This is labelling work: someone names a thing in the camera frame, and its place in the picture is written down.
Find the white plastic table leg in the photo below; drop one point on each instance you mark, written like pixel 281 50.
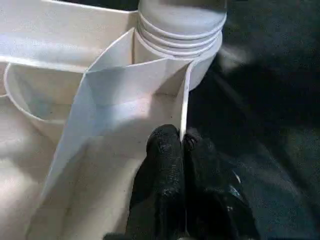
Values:
pixel 180 15

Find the white plastic table top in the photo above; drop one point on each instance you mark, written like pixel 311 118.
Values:
pixel 112 100

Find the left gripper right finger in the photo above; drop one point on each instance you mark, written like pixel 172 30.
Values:
pixel 212 200

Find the black work mat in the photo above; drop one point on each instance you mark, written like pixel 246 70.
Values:
pixel 262 100

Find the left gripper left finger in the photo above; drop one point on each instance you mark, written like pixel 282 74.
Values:
pixel 160 180

